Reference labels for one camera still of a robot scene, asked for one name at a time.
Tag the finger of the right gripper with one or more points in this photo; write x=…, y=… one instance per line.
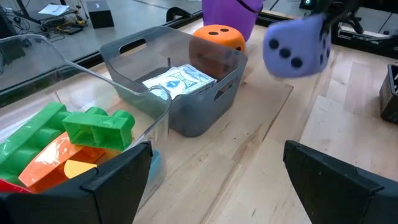
x=326, y=21

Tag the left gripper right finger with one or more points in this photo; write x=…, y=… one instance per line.
x=342, y=199

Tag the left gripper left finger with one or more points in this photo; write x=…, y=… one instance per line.
x=93, y=205

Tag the purple foam die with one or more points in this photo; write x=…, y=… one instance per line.
x=295, y=46

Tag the small yellow toy brick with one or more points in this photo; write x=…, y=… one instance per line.
x=77, y=168

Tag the long orange toy brick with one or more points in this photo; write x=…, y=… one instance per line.
x=49, y=161

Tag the small cyan toy brick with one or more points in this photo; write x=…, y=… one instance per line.
x=155, y=165

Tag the short green toy brick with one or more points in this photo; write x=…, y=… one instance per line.
x=99, y=130

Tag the red toy brick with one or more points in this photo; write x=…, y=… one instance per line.
x=12, y=186

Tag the long green toy brick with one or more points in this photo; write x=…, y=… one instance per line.
x=28, y=140

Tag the blue playing card deck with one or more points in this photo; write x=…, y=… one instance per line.
x=182, y=81

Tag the purple plastic bucket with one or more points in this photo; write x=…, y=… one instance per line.
x=230, y=15

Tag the orange foam die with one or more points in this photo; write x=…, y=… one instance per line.
x=222, y=35

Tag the grey translucent plastic bin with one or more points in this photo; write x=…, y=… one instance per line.
x=199, y=115

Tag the clear plastic bin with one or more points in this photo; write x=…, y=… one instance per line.
x=37, y=68

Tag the black cardboard box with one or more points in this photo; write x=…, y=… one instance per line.
x=100, y=14

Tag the white paper sheet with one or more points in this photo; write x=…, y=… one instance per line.
x=54, y=9

